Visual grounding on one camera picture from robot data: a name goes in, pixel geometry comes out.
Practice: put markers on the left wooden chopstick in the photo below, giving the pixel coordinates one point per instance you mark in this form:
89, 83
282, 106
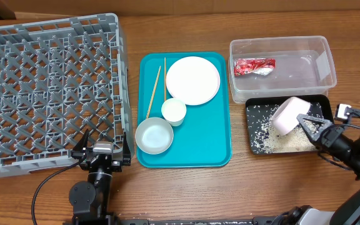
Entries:
153, 92

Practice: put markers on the right wooden chopstick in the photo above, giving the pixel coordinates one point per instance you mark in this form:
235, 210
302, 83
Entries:
165, 72

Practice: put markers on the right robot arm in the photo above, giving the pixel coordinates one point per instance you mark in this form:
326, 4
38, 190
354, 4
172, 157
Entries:
348, 212

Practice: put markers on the grey dish rack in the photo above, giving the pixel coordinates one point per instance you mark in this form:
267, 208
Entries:
59, 78

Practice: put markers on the wooden chopstick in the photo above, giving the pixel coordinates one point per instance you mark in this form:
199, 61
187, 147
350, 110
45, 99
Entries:
165, 72
153, 92

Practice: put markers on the black food waste tray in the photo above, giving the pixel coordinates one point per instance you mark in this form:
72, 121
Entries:
320, 105

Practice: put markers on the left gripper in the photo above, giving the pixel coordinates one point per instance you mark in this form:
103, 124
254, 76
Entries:
117, 165

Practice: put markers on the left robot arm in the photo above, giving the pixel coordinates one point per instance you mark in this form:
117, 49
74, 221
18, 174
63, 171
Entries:
90, 198

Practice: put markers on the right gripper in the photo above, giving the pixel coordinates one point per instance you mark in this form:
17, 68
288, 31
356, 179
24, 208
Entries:
327, 135

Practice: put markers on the clear plastic bin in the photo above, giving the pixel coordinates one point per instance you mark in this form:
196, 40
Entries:
303, 65

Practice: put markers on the grey small bowl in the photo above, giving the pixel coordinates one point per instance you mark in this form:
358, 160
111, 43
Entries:
154, 135

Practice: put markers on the red snack wrapper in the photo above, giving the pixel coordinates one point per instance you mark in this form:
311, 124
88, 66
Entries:
259, 66

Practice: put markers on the teal plastic tray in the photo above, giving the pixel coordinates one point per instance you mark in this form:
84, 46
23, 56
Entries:
204, 138

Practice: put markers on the pile of rice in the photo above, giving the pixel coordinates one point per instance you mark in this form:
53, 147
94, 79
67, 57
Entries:
263, 137

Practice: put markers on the white round plate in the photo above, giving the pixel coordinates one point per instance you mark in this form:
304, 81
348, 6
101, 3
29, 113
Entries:
194, 80

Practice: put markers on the white paper cup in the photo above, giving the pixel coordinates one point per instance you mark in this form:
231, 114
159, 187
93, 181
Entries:
174, 111

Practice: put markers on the pink small bowl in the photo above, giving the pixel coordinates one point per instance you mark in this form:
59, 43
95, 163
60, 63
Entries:
284, 120

